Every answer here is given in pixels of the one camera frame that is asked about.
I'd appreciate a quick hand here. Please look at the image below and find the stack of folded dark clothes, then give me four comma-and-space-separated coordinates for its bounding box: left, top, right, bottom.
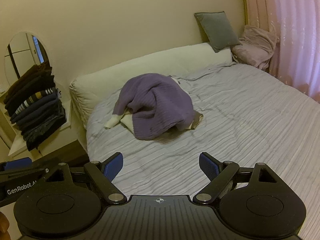
4, 64, 67, 153

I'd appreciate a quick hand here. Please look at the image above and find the pink curtain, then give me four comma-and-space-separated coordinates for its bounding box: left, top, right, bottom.
241, 0, 320, 99

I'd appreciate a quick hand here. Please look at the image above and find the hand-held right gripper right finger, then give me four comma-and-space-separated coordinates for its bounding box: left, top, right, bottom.
192, 152, 279, 204

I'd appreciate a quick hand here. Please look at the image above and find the white vanity table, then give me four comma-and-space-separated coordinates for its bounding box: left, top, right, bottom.
0, 80, 73, 158

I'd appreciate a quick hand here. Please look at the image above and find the purple and cream knit sweater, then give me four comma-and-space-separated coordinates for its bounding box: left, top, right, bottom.
104, 73, 198, 140

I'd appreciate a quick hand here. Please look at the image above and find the folded pink blanket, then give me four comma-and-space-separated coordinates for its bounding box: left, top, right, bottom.
231, 25, 280, 70

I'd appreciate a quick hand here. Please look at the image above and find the oval wall mirror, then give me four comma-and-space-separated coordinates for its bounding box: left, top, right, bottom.
4, 31, 53, 88

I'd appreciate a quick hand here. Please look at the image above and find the grey striped bed cover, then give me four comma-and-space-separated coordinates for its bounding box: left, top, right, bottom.
86, 62, 320, 220

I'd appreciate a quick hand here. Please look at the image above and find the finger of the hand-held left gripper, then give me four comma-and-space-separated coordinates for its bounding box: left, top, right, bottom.
0, 157, 50, 180

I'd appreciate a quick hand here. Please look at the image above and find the tan garment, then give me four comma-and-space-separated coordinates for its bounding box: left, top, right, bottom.
184, 112, 204, 130

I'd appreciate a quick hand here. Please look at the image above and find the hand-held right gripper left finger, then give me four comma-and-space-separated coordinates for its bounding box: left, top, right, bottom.
44, 152, 128, 204

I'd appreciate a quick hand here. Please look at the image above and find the wooden bed frame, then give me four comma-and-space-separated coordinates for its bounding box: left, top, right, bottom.
32, 140, 90, 165

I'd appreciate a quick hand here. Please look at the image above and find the grey pillow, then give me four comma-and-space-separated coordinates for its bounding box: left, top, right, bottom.
194, 11, 241, 53

